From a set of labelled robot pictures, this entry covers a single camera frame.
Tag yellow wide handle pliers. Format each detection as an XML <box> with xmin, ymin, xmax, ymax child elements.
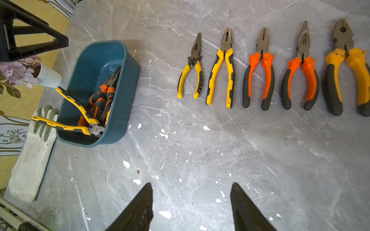
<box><xmin>31</xmin><ymin>87</ymin><xmax>105</xmax><ymax>138</ymax></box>

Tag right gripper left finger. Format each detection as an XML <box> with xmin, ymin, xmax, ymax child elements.
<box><xmin>106</xmin><ymin>182</ymin><xmax>153</xmax><ymax>231</ymax></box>

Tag orange grey pliers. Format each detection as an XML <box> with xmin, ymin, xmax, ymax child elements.
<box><xmin>242</xmin><ymin>27</ymin><xmax>276</xmax><ymax>111</ymax></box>

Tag pink flower pot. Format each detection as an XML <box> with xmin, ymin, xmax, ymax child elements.
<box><xmin>1</xmin><ymin>55</ymin><xmax>62</xmax><ymax>89</ymax></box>

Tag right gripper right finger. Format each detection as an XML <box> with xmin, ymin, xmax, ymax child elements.
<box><xmin>230</xmin><ymin>182</ymin><xmax>276</xmax><ymax>231</ymax></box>

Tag aluminium front rail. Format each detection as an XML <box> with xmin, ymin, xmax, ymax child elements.
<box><xmin>1</xmin><ymin>188</ymin><xmax>52</xmax><ymax>231</ymax></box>

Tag yellow black striped pliers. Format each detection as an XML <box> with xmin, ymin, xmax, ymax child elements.
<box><xmin>177</xmin><ymin>32</ymin><xmax>204</xmax><ymax>99</ymax></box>

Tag small orange black pliers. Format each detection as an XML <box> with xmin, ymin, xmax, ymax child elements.
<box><xmin>87</xmin><ymin>66</ymin><xmax>121</xmax><ymax>128</ymax></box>

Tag teal plastic storage box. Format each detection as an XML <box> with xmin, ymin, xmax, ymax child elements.
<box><xmin>57</xmin><ymin>40</ymin><xmax>140</xmax><ymax>148</ymax></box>

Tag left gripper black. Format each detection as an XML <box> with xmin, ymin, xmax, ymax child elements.
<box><xmin>1</xmin><ymin>1</ymin><xmax>69</xmax><ymax>62</ymax></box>

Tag white green work glove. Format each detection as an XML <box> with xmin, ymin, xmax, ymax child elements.
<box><xmin>8</xmin><ymin>120</ymin><xmax>57</xmax><ymax>203</ymax></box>

